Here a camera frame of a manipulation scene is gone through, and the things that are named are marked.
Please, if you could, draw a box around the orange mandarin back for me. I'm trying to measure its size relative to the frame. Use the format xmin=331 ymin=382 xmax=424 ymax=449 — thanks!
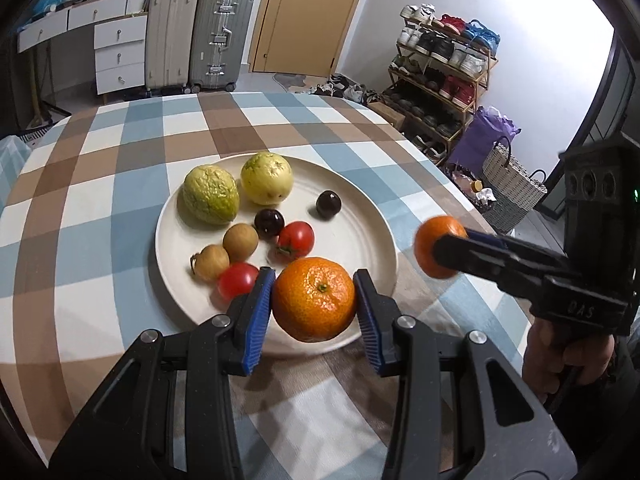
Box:
xmin=412 ymin=214 xmax=470 ymax=280

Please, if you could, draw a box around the orange mandarin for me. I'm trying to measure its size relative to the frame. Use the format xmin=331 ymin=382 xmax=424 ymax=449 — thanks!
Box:
xmin=412 ymin=214 xmax=470 ymax=280
xmin=271 ymin=257 xmax=356 ymax=344

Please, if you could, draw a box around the dark plum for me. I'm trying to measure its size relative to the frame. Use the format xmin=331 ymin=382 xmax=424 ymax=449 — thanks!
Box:
xmin=254 ymin=208 xmax=285 ymax=240
xmin=316 ymin=190 xmax=342 ymax=219

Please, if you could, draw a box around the brown kiwi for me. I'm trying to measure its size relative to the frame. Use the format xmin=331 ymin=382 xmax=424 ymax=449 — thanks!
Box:
xmin=222 ymin=223 xmax=259 ymax=262
xmin=190 ymin=245 xmax=230 ymax=282

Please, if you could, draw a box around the orange mandarin front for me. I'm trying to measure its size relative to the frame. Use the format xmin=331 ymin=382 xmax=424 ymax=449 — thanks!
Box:
xmin=271 ymin=257 xmax=356 ymax=344

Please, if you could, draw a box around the red tomato front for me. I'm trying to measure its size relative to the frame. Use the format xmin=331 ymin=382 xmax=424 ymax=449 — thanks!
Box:
xmin=217 ymin=262 xmax=259 ymax=302

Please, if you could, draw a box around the red tomato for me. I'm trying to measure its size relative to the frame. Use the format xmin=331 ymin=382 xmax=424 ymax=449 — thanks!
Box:
xmin=277 ymin=221 xmax=314 ymax=259
xmin=217 ymin=262 xmax=259 ymax=302

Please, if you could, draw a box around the red tomato back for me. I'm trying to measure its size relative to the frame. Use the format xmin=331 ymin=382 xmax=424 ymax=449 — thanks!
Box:
xmin=277 ymin=221 xmax=314 ymax=259

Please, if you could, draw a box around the dark plum front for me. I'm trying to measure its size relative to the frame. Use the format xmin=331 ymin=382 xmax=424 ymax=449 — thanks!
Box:
xmin=254 ymin=208 xmax=285 ymax=240

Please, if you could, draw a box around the smooth yellow guava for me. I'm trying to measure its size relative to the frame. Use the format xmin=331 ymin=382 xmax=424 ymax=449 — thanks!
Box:
xmin=240 ymin=152 xmax=294 ymax=206

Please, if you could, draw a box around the wrinkled green guava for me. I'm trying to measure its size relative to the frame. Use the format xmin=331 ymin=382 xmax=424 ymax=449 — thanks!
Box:
xmin=181 ymin=164 xmax=240 ymax=224

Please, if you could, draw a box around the right hand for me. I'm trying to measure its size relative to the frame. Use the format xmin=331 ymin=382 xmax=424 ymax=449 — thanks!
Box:
xmin=522 ymin=318 xmax=615 ymax=400

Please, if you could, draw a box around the woven basket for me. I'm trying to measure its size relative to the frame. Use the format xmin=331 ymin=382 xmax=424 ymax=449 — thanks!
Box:
xmin=482 ymin=136 xmax=548 ymax=234

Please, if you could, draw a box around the purple bag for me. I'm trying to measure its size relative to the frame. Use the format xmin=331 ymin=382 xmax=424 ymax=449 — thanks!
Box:
xmin=446 ymin=106 xmax=521 ymax=177

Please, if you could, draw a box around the wooden shoe rack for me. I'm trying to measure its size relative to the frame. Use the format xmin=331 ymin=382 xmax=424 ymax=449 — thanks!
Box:
xmin=381 ymin=6 xmax=500 ymax=165

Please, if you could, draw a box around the large cream plate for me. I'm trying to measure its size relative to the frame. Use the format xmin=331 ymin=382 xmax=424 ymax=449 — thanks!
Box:
xmin=154 ymin=152 xmax=399 ymax=358

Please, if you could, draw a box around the wooden door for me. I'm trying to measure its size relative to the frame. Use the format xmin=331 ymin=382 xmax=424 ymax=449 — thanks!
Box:
xmin=248 ymin=0 xmax=359 ymax=77

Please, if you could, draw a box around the silver suitcase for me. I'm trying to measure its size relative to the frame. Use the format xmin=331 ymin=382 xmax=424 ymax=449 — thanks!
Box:
xmin=189 ymin=0 xmax=254 ymax=92

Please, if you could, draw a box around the beige suitcase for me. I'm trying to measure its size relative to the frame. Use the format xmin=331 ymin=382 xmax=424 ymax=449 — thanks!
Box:
xmin=144 ymin=0 xmax=198 ymax=90

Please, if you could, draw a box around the white drawer desk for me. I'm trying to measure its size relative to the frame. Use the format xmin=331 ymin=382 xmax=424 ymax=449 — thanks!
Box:
xmin=17 ymin=0 xmax=146 ymax=98

